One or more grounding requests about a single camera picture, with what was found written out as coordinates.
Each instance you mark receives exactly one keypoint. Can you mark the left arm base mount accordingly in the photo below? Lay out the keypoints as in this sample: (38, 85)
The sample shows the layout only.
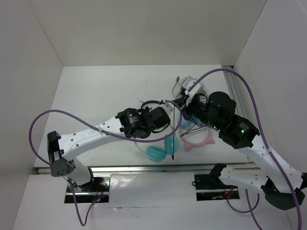
(98, 192)

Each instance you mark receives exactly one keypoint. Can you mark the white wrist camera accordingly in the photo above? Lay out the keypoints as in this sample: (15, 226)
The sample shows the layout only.
(189, 89)
(167, 107)

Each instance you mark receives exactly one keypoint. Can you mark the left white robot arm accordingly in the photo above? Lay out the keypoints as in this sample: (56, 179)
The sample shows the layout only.
(128, 124)

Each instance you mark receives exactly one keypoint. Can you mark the black on-ear headphones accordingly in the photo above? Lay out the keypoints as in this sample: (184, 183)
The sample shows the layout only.
(148, 105)

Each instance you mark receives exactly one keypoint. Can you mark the aluminium side rail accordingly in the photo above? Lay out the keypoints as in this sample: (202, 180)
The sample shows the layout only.
(231, 88)

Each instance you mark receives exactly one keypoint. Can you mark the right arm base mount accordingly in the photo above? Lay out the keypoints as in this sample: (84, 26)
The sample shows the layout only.
(210, 188)

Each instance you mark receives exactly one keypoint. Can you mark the aluminium front rail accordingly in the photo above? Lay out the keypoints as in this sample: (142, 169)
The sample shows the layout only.
(158, 168)

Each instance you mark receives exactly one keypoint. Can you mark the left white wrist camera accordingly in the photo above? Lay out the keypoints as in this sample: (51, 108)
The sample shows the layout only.
(167, 107)

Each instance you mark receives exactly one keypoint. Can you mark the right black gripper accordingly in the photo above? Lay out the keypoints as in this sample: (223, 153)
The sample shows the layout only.
(181, 102)

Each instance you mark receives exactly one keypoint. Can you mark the pink blue cat headphones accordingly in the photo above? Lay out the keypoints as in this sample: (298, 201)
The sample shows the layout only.
(195, 134)

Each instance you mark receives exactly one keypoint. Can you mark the teal cat ear headphones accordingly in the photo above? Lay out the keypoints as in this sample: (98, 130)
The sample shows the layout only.
(157, 154)

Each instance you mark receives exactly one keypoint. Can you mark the white grey headset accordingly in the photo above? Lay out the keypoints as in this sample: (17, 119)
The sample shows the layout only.
(176, 91)

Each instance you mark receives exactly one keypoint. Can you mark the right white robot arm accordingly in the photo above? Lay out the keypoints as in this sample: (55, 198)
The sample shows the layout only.
(281, 184)

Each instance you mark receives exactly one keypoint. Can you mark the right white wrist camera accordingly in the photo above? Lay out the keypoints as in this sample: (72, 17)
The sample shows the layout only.
(189, 89)

